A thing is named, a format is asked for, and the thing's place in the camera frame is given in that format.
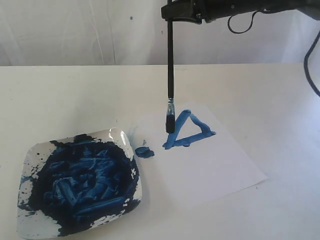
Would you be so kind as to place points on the white paper sheet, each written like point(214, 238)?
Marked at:
point(201, 161)

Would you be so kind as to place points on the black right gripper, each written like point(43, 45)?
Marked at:
point(196, 11)

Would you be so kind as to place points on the white backdrop cloth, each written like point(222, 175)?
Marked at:
point(132, 32)

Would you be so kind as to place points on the black paintbrush silver ferrule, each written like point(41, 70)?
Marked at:
point(170, 114)

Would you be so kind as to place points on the white plate with blue paint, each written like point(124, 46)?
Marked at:
point(77, 183)

